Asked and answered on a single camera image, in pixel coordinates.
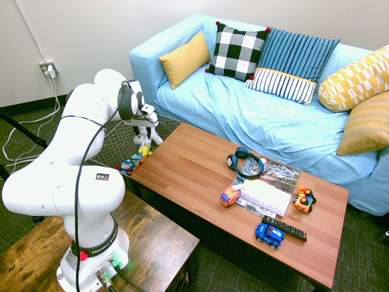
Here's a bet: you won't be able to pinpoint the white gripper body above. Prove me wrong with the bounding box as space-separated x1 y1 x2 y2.
123 116 160 129

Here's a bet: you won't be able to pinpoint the white stuffed toy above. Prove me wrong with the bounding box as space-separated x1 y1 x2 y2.
133 124 164 148

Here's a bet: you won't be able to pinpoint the yellow and blue plush toy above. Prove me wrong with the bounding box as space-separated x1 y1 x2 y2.
131 143 154 161

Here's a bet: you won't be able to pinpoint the Captain America plush toy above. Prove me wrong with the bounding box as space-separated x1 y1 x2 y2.
114 158 138 177

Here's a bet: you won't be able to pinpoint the blue toy car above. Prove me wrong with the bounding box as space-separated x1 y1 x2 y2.
254 222 286 251

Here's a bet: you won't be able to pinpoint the orange toy monster truck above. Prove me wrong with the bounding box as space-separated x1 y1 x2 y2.
292 185 318 214

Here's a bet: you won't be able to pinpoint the wooden coffee table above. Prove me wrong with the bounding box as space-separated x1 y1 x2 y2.
129 121 350 292

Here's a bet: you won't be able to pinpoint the plain yellow pillow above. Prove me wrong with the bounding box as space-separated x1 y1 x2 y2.
158 30 212 91

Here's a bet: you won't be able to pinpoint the blue black headphones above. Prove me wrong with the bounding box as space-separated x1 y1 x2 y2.
225 147 265 180

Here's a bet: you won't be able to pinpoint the rustic wooden stand table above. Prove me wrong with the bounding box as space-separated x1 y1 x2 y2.
0 188 201 292

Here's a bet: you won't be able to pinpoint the clear plastic packet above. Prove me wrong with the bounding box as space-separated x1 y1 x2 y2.
241 156 256 173

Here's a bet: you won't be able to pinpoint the black tripod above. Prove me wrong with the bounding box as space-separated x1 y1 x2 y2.
0 108 50 184

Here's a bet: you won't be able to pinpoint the black white checkered pillow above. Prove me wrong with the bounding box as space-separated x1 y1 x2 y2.
204 21 272 82

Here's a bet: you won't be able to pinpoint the light blue sofa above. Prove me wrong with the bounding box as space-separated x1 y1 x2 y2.
129 12 389 218

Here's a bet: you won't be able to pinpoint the white purple book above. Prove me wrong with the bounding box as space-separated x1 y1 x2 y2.
239 178 294 218

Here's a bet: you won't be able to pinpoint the dark printed magazine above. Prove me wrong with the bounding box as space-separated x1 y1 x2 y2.
233 156 301 218

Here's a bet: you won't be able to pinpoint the blue striped pillow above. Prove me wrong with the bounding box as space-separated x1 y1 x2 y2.
244 27 341 107

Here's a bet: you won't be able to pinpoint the black remote control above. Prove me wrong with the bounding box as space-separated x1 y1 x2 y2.
261 215 308 243

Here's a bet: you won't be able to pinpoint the yellow white patterned pillow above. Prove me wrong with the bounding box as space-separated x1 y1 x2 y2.
318 44 389 113

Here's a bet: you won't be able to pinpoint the yellow ribbed pillow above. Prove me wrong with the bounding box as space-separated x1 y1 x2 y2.
336 91 389 157

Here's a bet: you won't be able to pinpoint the white power cable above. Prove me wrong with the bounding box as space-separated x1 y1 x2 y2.
2 77 62 169

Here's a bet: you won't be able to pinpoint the wall power outlet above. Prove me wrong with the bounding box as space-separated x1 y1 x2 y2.
38 61 60 78

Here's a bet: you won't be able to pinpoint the black base connector cable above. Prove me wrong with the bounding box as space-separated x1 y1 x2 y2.
108 257 147 292

